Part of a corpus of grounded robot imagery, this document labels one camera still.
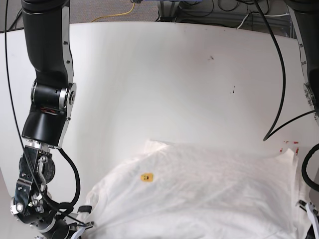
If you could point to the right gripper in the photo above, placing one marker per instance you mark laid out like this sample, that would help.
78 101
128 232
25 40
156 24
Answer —
59 229

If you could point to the red tape rectangle marking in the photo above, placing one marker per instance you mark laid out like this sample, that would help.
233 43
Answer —
292 145

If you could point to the white printed t-shirt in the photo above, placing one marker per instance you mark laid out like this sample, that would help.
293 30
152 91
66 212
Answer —
180 191

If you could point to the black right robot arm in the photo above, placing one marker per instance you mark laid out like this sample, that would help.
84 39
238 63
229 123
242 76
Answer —
46 29

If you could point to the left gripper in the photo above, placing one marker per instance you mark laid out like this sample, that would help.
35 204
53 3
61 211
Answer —
313 216

